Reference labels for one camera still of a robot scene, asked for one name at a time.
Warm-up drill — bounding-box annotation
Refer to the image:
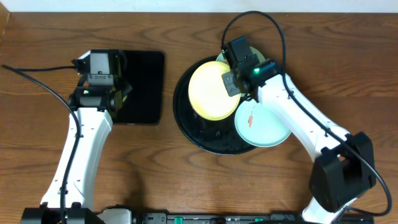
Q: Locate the yellow plate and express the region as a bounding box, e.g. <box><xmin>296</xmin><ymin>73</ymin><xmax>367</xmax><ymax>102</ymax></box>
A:
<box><xmin>188</xmin><ymin>61</ymin><xmax>240</xmax><ymax>121</ymax></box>

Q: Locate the light blue plate top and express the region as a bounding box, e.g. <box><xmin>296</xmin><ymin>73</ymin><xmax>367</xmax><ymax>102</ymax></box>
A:
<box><xmin>216</xmin><ymin>46</ymin><xmax>266</xmax><ymax>65</ymax></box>

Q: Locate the light blue plate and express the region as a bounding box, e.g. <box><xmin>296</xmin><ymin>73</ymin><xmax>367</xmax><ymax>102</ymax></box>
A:
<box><xmin>234</xmin><ymin>100</ymin><xmax>291</xmax><ymax>147</ymax></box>
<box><xmin>216</xmin><ymin>46</ymin><xmax>266</xmax><ymax>65</ymax></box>

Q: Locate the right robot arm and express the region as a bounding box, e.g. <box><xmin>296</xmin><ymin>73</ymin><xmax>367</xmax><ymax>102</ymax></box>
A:
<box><xmin>221</xmin><ymin>36</ymin><xmax>377</xmax><ymax>223</ymax></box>

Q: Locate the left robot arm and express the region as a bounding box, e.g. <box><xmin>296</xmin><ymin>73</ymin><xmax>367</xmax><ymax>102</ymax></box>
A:
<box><xmin>21</xmin><ymin>50</ymin><xmax>134</xmax><ymax>223</ymax></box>

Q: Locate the black rectangular tray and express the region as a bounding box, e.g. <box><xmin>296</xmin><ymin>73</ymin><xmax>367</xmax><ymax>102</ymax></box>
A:
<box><xmin>113</xmin><ymin>50</ymin><xmax>165</xmax><ymax>125</ymax></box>

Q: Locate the round black tray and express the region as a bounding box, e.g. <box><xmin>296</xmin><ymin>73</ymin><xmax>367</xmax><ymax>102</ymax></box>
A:
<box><xmin>173</xmin><ymin>55</ymin><xmax>256</xmax><ymax>155</ymax></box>

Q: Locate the light blue plate right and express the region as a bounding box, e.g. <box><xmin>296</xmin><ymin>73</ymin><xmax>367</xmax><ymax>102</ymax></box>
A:
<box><xmin>234</xmin><ymin>100</ymin><xmax>291</xmax><ymax>147</ymax></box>

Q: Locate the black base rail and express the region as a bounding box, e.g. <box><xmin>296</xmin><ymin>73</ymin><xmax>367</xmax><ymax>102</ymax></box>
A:
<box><xmin>99</xmin><ymin>205</ymin><xmax>376</xmax><ymax>224</ymax></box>

